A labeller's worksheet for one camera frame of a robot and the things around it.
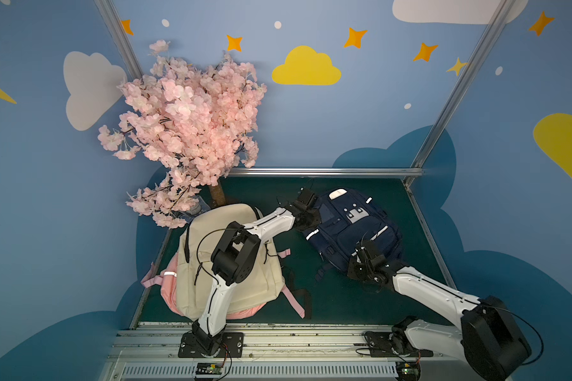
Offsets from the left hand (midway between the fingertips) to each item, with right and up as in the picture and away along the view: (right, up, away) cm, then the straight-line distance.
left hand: (319, 216), depth 97 cm
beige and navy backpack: (-46, -17, -14) cm, 51 cm away
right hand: (+11, -18, -8) cm, 23 cm away
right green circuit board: (+25, -47, -23) cm, 58 cm away
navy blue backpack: (+13, -1, +5) cm, 14 cm away
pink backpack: (-55, -22, -14) cm, 61 cm away
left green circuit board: (-37, -45, -25) cm, 64 cm away
